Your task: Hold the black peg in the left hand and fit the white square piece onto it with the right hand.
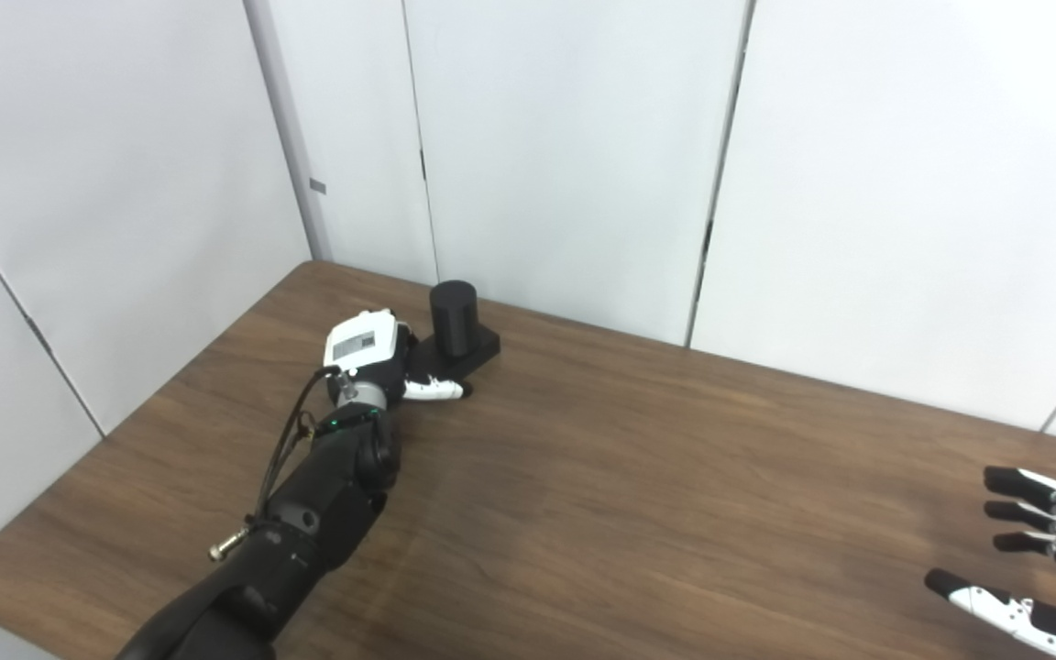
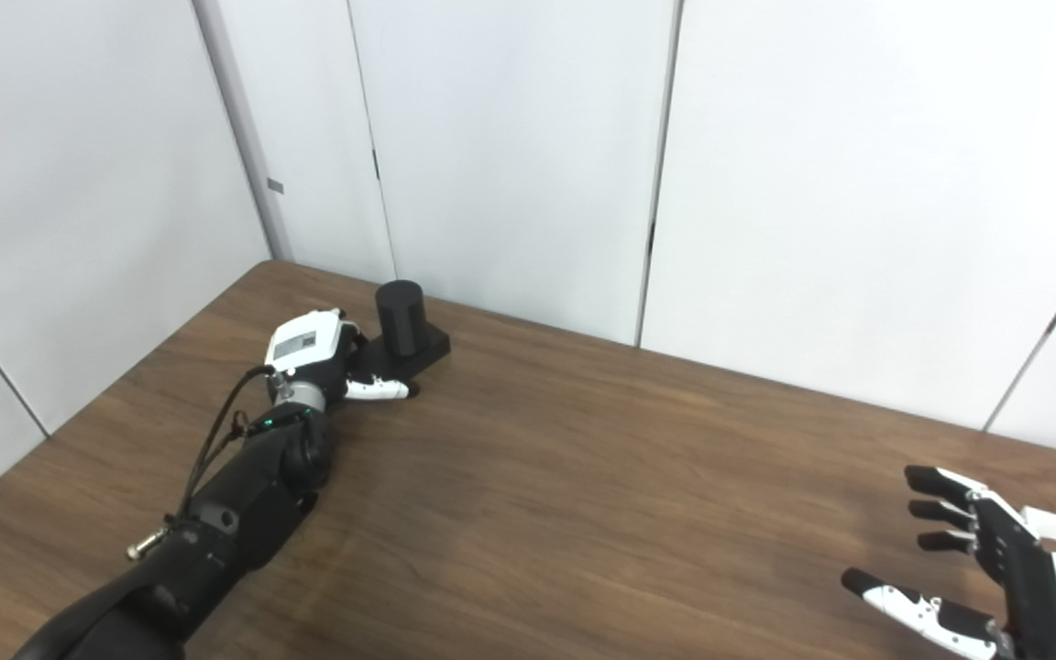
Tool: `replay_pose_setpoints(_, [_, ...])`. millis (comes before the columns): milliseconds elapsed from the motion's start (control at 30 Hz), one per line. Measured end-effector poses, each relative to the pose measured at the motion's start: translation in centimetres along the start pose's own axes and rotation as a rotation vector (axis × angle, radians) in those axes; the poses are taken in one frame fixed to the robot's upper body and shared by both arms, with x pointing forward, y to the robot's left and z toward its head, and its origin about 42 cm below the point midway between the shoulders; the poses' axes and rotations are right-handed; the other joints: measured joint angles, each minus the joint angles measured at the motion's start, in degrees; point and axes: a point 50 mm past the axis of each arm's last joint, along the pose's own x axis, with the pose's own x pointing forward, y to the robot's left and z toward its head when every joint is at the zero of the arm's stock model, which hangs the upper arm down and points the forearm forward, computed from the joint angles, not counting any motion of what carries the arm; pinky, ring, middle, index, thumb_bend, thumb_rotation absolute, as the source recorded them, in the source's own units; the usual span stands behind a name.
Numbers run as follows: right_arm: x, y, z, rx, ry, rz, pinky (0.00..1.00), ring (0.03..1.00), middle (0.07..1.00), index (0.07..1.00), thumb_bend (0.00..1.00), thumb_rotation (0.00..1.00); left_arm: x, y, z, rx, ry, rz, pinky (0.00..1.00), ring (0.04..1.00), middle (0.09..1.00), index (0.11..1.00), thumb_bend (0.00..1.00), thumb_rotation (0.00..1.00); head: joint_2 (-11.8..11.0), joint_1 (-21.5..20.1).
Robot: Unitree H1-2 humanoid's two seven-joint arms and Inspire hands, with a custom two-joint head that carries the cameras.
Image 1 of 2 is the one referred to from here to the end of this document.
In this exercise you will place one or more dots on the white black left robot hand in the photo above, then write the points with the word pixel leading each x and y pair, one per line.
pixel 363 344

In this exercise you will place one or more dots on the black peg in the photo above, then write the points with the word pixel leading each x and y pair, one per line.
pixel 453 321

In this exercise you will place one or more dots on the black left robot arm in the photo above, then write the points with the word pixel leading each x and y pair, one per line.
pixel 308 522

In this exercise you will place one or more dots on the grey wall corner post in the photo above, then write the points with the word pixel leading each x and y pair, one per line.
pixel 294 137

